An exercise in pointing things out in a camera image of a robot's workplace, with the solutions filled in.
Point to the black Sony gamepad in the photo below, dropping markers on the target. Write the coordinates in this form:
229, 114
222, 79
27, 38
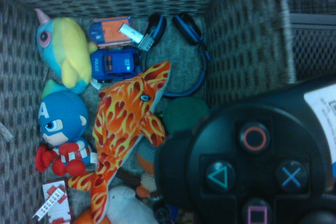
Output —
236, 155

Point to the green round toy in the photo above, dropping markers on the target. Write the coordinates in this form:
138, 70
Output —
183, 113

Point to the orange flame dolphin plush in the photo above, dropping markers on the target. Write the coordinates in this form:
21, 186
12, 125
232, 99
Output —
120, 119

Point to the blue police toy car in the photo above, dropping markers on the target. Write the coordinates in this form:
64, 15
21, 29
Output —
113, 64

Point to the blue black headphones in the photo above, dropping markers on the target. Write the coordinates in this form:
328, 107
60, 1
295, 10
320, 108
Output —
189, 30

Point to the orange toy truck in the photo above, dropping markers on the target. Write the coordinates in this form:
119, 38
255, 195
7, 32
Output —
110, 33

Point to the Captain America plush doll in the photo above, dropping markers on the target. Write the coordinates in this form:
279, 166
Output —
63, 113

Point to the small dark toy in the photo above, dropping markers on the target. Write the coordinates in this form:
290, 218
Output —
161, 211

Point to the blue yellow unicorn plush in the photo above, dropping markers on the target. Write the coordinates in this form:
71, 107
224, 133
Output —
68, 43

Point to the white plush toy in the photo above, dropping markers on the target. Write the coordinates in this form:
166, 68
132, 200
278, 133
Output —
126, 205

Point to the orange ball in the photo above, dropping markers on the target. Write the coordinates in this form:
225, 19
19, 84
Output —
84, 219

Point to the red white toy fire truck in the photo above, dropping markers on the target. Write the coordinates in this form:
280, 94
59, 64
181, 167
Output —
56, 195

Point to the grey metal mesh bin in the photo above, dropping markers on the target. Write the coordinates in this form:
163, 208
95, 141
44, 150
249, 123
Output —
312, 45

